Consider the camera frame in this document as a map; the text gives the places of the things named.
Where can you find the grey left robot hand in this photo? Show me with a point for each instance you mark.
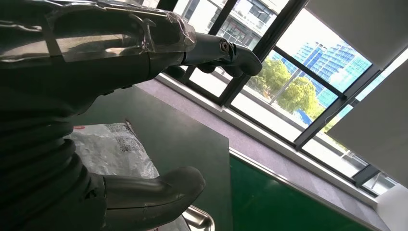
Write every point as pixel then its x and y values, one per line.
pixel 79 63

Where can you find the dark window frame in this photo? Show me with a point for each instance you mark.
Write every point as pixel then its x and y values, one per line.
pixel 271 35

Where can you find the green conveyor belt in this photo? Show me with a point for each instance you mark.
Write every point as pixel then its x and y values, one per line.
pixel 271 201

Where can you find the electronic weighing scale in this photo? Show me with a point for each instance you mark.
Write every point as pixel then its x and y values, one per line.
pixel 199 220

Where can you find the grey plastic mailer package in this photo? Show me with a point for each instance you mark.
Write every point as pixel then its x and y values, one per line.
pixel 111 153

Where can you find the grey roller blind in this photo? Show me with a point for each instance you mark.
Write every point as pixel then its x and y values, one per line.
pixel 366 25
pixel 379 127

